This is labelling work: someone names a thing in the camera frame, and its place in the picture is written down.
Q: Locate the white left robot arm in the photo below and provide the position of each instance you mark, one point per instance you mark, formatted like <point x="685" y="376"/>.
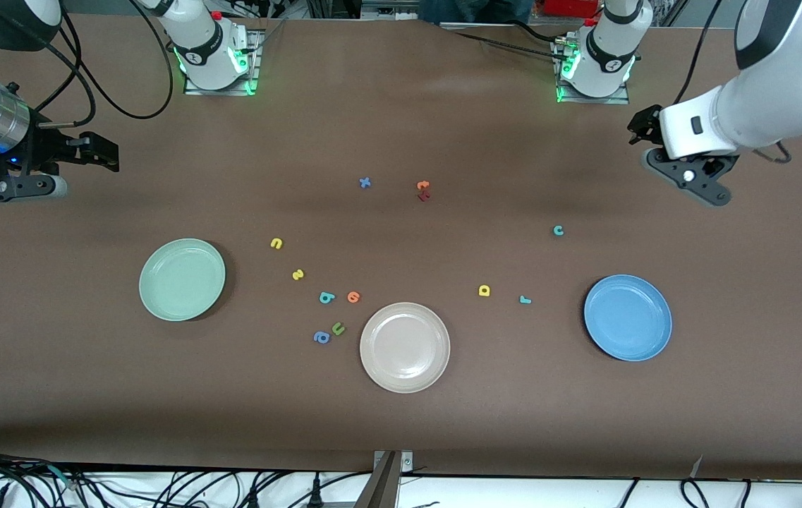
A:
<point x="781" y="99"/>

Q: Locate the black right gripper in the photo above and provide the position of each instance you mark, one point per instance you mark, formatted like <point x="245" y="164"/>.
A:
<point x="48" y="149"/>

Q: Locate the beige plate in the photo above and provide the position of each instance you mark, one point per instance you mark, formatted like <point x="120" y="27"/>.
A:
<point x="405" y="347"/>

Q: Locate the blue foam letter a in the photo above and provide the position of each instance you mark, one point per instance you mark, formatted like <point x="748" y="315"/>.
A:
<point x="321" y="340"/>

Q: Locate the mint green plate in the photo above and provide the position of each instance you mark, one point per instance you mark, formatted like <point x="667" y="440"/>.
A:
<point x="182" y="279"/>

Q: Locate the teal foam letter b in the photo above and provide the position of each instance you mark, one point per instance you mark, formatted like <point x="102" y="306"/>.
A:
<point x="325" y="299"/>

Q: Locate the blue plate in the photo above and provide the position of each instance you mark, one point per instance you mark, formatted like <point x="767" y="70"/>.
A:
<point x="628" y="317"/>

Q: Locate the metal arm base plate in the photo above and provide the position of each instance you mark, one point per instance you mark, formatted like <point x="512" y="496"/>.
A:
<point x="252" y="77"/>
<point x="623" y="97"/>

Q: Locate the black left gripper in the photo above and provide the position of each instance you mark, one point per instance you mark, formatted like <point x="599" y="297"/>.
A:
<point x="644" y="125"/>

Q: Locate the green foam letter u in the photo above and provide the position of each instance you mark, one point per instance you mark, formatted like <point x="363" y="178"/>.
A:
<point x="338" y="331"/>

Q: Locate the grey metal post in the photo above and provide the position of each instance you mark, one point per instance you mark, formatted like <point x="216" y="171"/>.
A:
<point x="381" y="487"/>

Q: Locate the red box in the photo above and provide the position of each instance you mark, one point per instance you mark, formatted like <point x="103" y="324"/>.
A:
<point x="570" y="7"/>

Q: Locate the person in blue jeans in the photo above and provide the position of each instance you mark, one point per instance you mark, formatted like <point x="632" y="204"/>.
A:
<point x="471" y="8"/>

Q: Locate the white paper tag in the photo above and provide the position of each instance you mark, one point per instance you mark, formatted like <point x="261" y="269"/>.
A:
<point x="697" y="466"/>

